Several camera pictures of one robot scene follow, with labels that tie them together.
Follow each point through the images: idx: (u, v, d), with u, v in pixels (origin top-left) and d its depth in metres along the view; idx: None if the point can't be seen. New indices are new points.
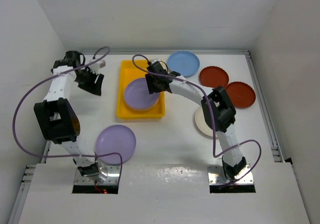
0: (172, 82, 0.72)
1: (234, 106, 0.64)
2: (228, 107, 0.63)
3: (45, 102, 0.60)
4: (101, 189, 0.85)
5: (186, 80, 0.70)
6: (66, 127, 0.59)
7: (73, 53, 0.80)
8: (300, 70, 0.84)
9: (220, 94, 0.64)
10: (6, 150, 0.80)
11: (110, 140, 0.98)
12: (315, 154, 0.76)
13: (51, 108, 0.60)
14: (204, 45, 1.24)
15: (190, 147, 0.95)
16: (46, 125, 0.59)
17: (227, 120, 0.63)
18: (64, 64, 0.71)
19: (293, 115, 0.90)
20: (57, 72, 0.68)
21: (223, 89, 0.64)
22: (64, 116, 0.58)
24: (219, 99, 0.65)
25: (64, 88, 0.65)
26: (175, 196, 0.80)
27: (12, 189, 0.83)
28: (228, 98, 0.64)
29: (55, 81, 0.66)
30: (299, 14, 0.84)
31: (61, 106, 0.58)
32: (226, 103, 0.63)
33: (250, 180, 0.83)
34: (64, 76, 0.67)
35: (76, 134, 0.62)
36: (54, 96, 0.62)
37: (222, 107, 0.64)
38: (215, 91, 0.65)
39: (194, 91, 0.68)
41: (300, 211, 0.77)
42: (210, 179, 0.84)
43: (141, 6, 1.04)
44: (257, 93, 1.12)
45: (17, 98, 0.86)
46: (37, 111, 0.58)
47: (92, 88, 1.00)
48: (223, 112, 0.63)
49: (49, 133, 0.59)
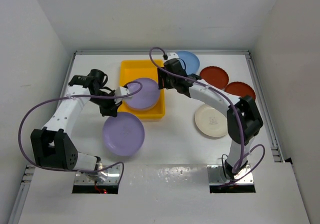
0: (193, 86, 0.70)
1: (261, 119, 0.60)
2: (255, 119, 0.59)
3: (44, 131, 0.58)
4: (101, 189, 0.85)
5: (209, 85, 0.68)
6: (58, 163, 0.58)
7: (97, 73, 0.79)
8: (300, 72, 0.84)
9: (249, 104, 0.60)
10: (5, 150, 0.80)
11: (121, 126, 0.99)
12: (315, 155, 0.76)
13: (50, 136, 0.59)
14: (204, 45, 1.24)
15: (191, 147, 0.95)
16: (40, 154, 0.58)
17: (253, 133, 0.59)
18: (81, 83, 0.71)
19: (292, 117, 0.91)
20: (70, 94, 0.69)
21: (251, 99, 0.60)
22: (59, 151, 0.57)
24: (245, 110, 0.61)
25: (69, 116, 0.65)
26: (175, 196, 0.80)
27: (12, 189, 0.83)
28: (256, 109, 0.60)
29: (65, 104, 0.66)
30: (299, 14, 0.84)
31: (57, 143, 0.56)
32: (255, 115, 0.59)
33: (250, 180, 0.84)
34: (76, 101, 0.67)
35: (70, 167, 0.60)
36: (55, 125, 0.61)
37: (249, 118, 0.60)
38: (242, 100, 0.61)
39: (218, 99, 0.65)
41: (299, 211, 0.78)
42: (209, 179, 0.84)
43: (141, 6, 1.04)
44: (257, 93, 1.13)
45: (16, 98, 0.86)
46: (33, 140, 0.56)
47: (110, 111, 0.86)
48: (250, 123, 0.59)
49: (42, 162, 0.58)
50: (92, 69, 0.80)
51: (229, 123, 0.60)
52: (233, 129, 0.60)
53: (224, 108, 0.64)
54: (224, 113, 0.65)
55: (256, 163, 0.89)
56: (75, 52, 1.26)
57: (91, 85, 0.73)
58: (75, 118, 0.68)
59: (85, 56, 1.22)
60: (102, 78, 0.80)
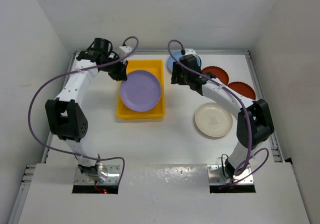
0: (206, 84, 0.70)
1: (273, 126, 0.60)
2: (267, 125, 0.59)
3: (57, 100, 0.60)
4: (101, 189, 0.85)
5: (223, 85, 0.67)
6: (71, 130, 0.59)
7: (101, 43, 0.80)
8: (300, 71, 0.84)
9: (261, 109, 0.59)
10: (6, 150, 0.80)
11: (134, 86, 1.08)
12: (315, 154, 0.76)
13: (62, 106, 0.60)
14: (204, 45, 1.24)
15: (191, 147, 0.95)
16: (54, 122, 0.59)
17: (263, 139, 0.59)
18: (88, 57, 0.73)
19: (293, 117, 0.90)
20: (78, 68, 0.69)
21: (265, 103, 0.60)
22: (72, 119, 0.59)
24: (257, 114, 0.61)
25: (79, 87, 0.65)
26: (175, 196, 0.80)
27: (12, 189, 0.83)
28: (268, 115, 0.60)
29: (74, 77, 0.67)
30: (299, 14, 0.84)
31: (70, 110, 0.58)
32: (266, 121, 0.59)
33: (250, 180, 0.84)
34: (85, 74, 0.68)
35: (81, 136, 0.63)
36: (67, 96, 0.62)
37: (260, 123, 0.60)
38: (255, 104, 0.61)
39: (231, 99, 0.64)
41: (299, 211, 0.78)
42: (210, 179, 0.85)
43: (141, 6, 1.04)
44: (257, 93, 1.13)
45: (16, 98, 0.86)
46: (47, 108, 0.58)
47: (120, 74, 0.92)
48: (260, 128, 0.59)
49: (56, 130, 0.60)
50: (96, 38, 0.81)
51: (240, 125, 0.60)
52: (242, 132, 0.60)
53: (235, 110, 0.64)
54: (235, 115, 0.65)
55: (260, 164, 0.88)
56: (75, 52, 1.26)
57: (98, 59, 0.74)
58: (84, 90, 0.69)
59: None
60: (107, 47, 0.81)
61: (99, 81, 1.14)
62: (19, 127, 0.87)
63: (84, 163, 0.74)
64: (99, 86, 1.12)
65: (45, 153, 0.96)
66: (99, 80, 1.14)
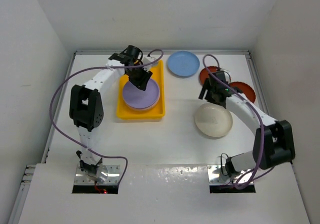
0: (231, 97, 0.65)
1: (293, 151, 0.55)
2: (287, 149, 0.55)
3: (83, 87, 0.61)
4: (101, 189, 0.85)
5: (247, 100, 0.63)
6: (88, 116, 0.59)
7: (133, 50, 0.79)
8: (301, 71, 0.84)
9: (283, 131, 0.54)
10: (5, 151, 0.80)
11: (134, 89, 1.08)
12: (314, 155, 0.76)
13: (85, 93, 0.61)
14: (204, 45, 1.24)
15: (192, 147, 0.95)
16: (74, 105, 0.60)
17: (280, 163, 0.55)
18: (119, 59, 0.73)
19: (293, 117, 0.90)
20: (108, 65, 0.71)
21: (288, 126, 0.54)
22: (92, 106, 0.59)
24: (278, 136, 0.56)
25: (104, 82, 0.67)
26: (175, 196, 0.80)
27: (12, 189, 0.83)
28: (290, 139, 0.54)
29: (103, 72, 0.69)
30: (299, 14, 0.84)
31: (92, 96, 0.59)
32: (287, 145, 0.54)
33: (250, 180, 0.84)
34: (113, 72, 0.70)
35: (94, 125, 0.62)
36: (92, 85, 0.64)
37: (280, 146, 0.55)
38: (277, 125, 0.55)
39: (252, 116, 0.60)
41: (299, 211, 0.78)
42: (210, 179, 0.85)
43: (141, 6, 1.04)
44: (257, 93, 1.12)
45: (16, 98, 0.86)
46: (72, 91, 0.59)
47: (139, 83, 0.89)
48: (277, 151, 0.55)
49: (73, 115, 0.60)
50: (129, 46, 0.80)
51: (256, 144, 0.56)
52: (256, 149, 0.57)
53: (253, 128, 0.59)
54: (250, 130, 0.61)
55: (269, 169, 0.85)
56: (75, 52, 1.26)
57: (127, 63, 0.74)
58: (107, 86, 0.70)
59: (85, 56, 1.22)
60: (137, 55, 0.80)
61: None
62: (19, 127, 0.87)
63: (86, 159, 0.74)
64: None
65: (45, 153, 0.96)
66: None
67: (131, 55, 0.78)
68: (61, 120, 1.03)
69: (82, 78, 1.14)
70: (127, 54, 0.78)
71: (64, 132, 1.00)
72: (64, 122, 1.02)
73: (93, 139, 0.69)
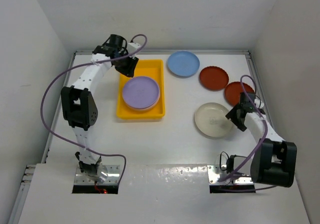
0: (252, 113, 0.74)
1: (292, 176, 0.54)
2: (286, 171, 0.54)
3: (72, 88, 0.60)
4: (101, 189, 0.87)
5: (264, 119, 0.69)
6: (82, 116, 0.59)
7: (117, 39, 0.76)
8: (301, 71, 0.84)
9: (287, 151, 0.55)
10: (5, 151, 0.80)
11: (135, 90, 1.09)
12: (315, 155, 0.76)
13: (76, 93, 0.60)
14: (204, 45, 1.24)
15: (191, 147, 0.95)
16: (67, 107, 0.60)
17: (273, 180, 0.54)
18: (104, 52, 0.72)
19: (293, 117, 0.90)
20: (93, 60, 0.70)
21: (294, 149, 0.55)
22: (85, 107, 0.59)
24: (282, 157, 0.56)
25: (93, 78, 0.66)
26: (175, 196, 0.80)
27: (12, 189, 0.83)
28: (291, 163, 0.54)
29: (89, 68, 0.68)
30: (299, 14, 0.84)
31: (83, 97, 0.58)
32: (286, 167, 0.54)
33: (250, 180, 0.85)
34: (99, 66, 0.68)
35: (90, 125, 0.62)
36: (81, 85, 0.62)
37: (280, 166, 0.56)
38: (283, 146, 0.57)
39: (261, 130, 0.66)
41: (299, 212, 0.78)
42: (210, 179, 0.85)
43: (141, 6, 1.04)
44: (257, 93, 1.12)
45: (16, 98, 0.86)
46: (62, 94, 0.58)
47: (128, 71, 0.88)
48: (274, 168, 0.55)
49: (68, 116, 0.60)
50: (111, 34, 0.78)
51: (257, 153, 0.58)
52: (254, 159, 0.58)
53: None
54: None
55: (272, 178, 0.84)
56: (75, 52, 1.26)
57: (112, 55, 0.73)
58: (97, 82, 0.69)
59: (85, 56, 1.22)
60: (122, 43, 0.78)
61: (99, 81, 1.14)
62: (18, 127, 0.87)
63: (85, 160, 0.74)
64: (99, 86, 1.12)
65: (45, 153, 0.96)
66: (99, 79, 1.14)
67: (115, 44, 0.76)
68: (61, 120, 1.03)
69: None
70: (111, 44, 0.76)
71: (64, 132, 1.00)
72: (64, 122, 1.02)
73: (90, 139, 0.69)
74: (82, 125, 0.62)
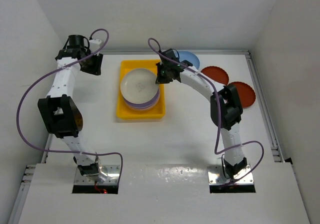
0: (184, 72, 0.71)
1: (241, 106, 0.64)
2: (236, 106, 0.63)
3: (48, 98, 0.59)
4: (101, 189, 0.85)
5: (198, 72, 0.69)
6: (69, 125, 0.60)
7: (76, 39, 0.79)
8: (300, 71, 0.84)
9: (230, 92, 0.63)
10: (5, 150, 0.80)
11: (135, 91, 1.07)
12: (314, 154, 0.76)
13: (54, 103, 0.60)
14: (204, 45, 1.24)
15: (191, 147, 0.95)
16: (50, 120, 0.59)
17: (234, 118, 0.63)
18: (68, 55, 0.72)
19: (292, 117, 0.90)
20: (61, 65, 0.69)
21: (234, 87, 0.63)
22: (69, 115, 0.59)
24: (228, 97, 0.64)
25: (68, 83, 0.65)
26: (175, 195, 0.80)
27: (12, 189, 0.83)
28: (237, 98, 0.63)
29: (60, 74, 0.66)
30: (299, 14, 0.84)
31: (64, 104, 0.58)
32: (235, 102, 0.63)
33: (250, 180, 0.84)
34: (69, 70, 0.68)
35: (78, 130, 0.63)
36: (58, 93, 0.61)
37: (230, 104, 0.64)
38: (226, 89, 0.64)
39: (205, 85, 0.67)
41: (300, 211, 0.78)
42: (210, 179, 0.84)
43: (140, 6, 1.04)
44: (257, 93, 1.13)
45: (16, 98, 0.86)
46: (41, 107, 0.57)
47: (95, 70, 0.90)
48: (230, 110, 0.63)
49: (52, 128, 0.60)
50: (70, 36, 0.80)
51: (212, 108, 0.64)
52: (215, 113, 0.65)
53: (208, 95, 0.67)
54: (207, 97, 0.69)
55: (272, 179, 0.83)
56: None
57: (79, 55, 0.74)
58: (72, 86, 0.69)
59: None
60: (83, 43, 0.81)
61: (98, 81, 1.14)
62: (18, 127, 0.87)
63: (84, 162, 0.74)
64: (99, 86, 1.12)
65: (44, 153, 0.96)
66: (99, 80, 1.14)
67: (77, 44, 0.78)
68: None
69: (84, 77, 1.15)
70: (73, 45, 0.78)
71: None
72: None
73: (83, 143, 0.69)
74: (71, 132, 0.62)
